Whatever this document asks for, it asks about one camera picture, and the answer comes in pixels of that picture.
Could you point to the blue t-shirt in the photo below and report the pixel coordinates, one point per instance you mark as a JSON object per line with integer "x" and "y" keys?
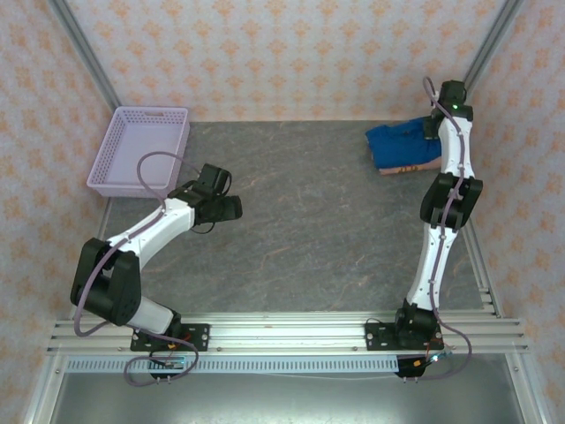
{"x": 397, "y": 146}

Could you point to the wide aluminium base rail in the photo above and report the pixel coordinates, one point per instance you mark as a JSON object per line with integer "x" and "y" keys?
{"x": 287, "y": 335}

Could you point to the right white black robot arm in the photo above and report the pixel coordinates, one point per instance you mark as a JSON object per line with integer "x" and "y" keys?
{"x": 430, "y": 265}

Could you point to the small controller board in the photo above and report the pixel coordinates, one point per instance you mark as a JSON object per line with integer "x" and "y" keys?
{"x": 419, "y": 363}
{"x": 174, "y": 363}

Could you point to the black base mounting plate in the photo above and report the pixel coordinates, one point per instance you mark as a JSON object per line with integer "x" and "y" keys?
{"x": 201, "y": 335}
{"x": 375, "y": 335}

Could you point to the lavender plastic basket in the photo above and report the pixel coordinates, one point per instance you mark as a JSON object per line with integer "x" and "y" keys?
{"x": 137, "y": 150}

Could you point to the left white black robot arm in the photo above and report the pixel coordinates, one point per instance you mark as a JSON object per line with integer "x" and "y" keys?
{"x": 163, "y": 225}

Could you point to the aluminium frame post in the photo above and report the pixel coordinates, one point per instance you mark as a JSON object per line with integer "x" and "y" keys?
{"x": 88, "y": 57}
{"x": 484, "y": 57}

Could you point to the pink folded t-shirt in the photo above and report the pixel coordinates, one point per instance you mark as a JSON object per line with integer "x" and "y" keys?
{"x": 393, "y": 171}

